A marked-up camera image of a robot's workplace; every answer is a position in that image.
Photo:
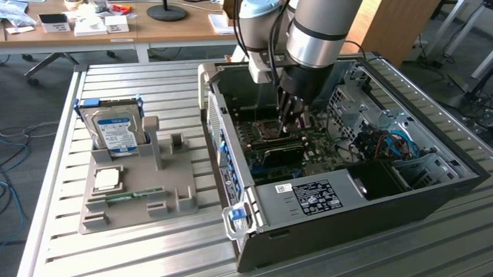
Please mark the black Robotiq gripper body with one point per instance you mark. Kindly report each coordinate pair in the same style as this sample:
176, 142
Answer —
304, 82

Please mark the green graphics card black cooler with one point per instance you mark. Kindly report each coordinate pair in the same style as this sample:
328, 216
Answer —
284, 157

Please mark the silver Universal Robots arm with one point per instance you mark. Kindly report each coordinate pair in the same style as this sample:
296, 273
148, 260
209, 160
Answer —
316, 37

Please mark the metal CPU socket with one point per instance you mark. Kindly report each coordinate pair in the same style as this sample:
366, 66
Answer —
268, 128

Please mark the perforated metal disk bay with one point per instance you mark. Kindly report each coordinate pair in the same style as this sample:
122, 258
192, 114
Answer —
347, 104

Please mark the green Dell motherboard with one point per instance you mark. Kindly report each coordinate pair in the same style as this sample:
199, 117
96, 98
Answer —
320, 150

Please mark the grey chipset heatsink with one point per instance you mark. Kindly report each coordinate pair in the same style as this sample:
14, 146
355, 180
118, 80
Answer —
316, 170

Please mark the blue expansion slot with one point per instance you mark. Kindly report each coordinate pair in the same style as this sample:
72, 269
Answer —
257, 169

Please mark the stack of papers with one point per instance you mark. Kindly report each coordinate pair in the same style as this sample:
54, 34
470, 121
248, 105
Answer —
221, 24

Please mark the wooden cabinet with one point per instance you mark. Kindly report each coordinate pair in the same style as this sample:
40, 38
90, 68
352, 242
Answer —
404, 29

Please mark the grey power supply unit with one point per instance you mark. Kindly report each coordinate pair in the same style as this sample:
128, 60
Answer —
269, 202

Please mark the slanted metal disk bay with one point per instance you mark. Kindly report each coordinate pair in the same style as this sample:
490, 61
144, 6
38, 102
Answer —
424, 173

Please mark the wooden desk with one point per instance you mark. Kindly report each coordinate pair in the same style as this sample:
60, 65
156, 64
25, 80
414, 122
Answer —
173, 31
58, 40

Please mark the blue case latch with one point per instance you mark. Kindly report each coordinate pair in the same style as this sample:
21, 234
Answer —
237, 215

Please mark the black open PC case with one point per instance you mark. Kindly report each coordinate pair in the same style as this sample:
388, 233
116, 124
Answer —
347, 231

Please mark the black round lamp base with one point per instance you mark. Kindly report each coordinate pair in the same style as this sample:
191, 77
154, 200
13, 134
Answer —
168, 13

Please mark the grey parts rack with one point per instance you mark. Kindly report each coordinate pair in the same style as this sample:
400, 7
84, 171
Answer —
146, 179

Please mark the hard disk with blue caddy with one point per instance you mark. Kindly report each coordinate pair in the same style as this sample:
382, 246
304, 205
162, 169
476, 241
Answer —
116, 132

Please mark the silver CPU chip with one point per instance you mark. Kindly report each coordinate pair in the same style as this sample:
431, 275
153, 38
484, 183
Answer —
108, 179

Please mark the white labelled box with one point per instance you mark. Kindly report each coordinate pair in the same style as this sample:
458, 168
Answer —
116, 23

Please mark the red object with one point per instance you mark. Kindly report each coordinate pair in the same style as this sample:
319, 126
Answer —
121, 9

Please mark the white flat box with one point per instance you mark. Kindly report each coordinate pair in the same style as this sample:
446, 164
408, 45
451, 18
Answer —
90, 29

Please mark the black desk leg with casters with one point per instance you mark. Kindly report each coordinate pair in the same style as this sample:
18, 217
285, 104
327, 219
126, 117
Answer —
46, 62

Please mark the beige tape roll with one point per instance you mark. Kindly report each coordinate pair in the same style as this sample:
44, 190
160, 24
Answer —
73, 4

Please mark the white box black top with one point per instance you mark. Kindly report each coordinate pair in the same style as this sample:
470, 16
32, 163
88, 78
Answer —
54, 27

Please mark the white paper card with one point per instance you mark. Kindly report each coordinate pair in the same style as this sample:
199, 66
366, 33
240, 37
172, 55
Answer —
20, 30

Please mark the clear plastic bag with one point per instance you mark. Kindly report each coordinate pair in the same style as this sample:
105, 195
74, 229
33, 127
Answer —
14, 14

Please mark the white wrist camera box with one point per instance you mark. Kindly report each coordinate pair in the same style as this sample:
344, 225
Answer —
260, 69

